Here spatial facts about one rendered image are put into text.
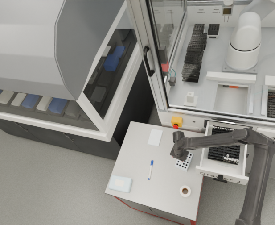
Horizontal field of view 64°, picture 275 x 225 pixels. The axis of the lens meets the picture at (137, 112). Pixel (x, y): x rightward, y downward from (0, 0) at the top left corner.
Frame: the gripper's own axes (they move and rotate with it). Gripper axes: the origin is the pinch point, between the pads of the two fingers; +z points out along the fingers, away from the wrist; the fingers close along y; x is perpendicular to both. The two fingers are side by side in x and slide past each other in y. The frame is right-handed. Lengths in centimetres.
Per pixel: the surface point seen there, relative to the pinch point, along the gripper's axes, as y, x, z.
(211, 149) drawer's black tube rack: -16.4, -11.2, -4.8
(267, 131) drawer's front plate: -43, -34, -8
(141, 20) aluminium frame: 24, -25, -82
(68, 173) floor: 122, 41, 88
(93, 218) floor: 68, 66, 86
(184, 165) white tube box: -3.7, 2.2, 5.6
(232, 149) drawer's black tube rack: -28.1, -17.6, -2.2
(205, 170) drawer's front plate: -17.8, 3.3, -7.8
